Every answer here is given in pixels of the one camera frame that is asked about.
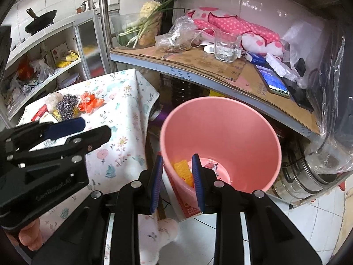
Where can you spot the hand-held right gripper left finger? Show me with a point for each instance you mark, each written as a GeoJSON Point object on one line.
{"type": "Point", "coordinates": [155, 185]}

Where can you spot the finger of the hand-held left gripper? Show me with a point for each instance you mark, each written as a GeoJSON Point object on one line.
{"type": "Point", "coordinates": [93, 139]}
{"type": "Point", "coordinates": [64, 128]}

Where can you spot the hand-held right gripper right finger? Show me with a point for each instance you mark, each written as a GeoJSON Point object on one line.
{"type": "Point", "coordinates": [198, 185]}

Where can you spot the pink blue patterned cloth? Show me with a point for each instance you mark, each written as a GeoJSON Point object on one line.
{"type": "Point", "coordinates": [211, 167]}

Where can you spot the steel wool scrubber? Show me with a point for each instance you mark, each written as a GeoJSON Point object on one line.
{"type": "Point", "coordinates": [67, 106]}

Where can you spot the pink plastic bin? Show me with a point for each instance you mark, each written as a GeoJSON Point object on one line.
{"type": "Point", "coordinates": [220, 132]}

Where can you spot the person's left hand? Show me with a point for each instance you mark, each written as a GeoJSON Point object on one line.
{"type": "Point", "coordinates": [29, 236]}

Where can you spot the red yellow carton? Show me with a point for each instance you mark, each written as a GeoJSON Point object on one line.
{"type": "Point", "coordinates": [189, 207]}

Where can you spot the red carton box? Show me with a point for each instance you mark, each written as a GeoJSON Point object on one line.
{"type": "Point", "coordinates": [38, 113]}

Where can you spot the orange crumpled wrapper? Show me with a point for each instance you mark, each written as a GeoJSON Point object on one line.
{"type": "Point", "coordinates": [91, 102]}

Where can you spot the floral bear print tablecloth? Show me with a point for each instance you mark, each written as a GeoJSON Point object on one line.
{"type": "Point", "coordinates": [124, 110]}

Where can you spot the yellow food packet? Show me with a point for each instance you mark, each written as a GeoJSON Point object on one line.
{"type": "Point", "coordinates": [64, 63]}
{"type": "Point", "coordinates": [73, 55]}

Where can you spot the red plastic bag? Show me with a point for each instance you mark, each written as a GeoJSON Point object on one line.
{"type": "Point", "coordinates": [24, 70]}

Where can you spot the cardboard box red label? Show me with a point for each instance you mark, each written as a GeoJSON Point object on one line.
{"type": "Point", "coordinates": [58, 51]}

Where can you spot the frosted glass cabinet door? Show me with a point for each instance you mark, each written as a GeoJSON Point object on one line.
{"type": "Point", "coordinates": [91, 47]}

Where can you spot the yellow container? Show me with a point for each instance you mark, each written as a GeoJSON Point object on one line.
{"type": "Point", "coordinates": [214, 93]}

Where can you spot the white kitchen cabinet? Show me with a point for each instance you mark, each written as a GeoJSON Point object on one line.
{"type": "Point", "coordinates": [55, 30]}

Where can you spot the steel steamer pot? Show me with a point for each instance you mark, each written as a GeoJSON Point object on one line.
{"type": "Point", "coordinates": [300, 176]}

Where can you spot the black wok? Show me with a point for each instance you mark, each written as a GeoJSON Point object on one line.
{"type": "Point", "coordinates": [41, 22]}

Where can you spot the cardboard sheet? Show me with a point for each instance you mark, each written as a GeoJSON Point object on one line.
{"type": "Point", "coordinates": [209, 71]}

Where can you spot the clear vegetable container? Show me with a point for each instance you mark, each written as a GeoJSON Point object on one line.
{"type": "Point", "coordinates": [124, 27]}

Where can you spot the copper pot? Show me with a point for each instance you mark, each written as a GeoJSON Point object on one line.
{"type": "Point", "coordinates": [80, 9]}

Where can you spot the steel kettle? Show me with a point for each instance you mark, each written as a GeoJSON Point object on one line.
{"type": "Point", "coordinates": [89, 4]}

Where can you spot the smartphone blue screen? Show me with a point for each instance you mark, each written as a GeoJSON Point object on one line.
{"type": "Point", "coordinates": [271, 80]}

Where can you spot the crumpled clear plastic bag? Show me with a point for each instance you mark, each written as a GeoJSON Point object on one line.
{"type": "Point", "coordinates": [176, 36]}

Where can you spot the black phone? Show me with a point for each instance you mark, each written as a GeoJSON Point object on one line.
{"type": "Point", "coordinates": [299, 95]}

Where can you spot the white plastic tray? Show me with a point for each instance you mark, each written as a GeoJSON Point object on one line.
{"type": "Point", "coordinates": [114, 0]}

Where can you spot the white device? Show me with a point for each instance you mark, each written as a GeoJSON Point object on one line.
{"type": "Point", "coordinates": [211, 48]}

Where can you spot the napa cabbage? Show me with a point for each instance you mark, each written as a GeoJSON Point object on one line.
{"type": "Point", "coordinates": [150, 13]}

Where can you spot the glass mug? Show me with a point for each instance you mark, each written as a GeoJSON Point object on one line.
{"type": "Point", "coordinates": [226, 48]}

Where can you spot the blue white box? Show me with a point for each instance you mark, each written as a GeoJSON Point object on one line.
{"type": "Point", "coordinates": [255, 57]}

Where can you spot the white packet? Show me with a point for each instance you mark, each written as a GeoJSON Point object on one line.
{"type": "Point", "coordinates": [278, 65]}

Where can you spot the black blender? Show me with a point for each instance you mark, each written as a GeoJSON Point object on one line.
{"type": "Point", "coordinates": [168, 13]}

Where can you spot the pink polka dot plush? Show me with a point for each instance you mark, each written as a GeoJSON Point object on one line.
{"type": "Point", "coordinates": [237, 26]}

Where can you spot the large clear plastic bag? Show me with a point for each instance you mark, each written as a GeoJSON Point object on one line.
{"type": "Point", "coordinates": [333, 88]}

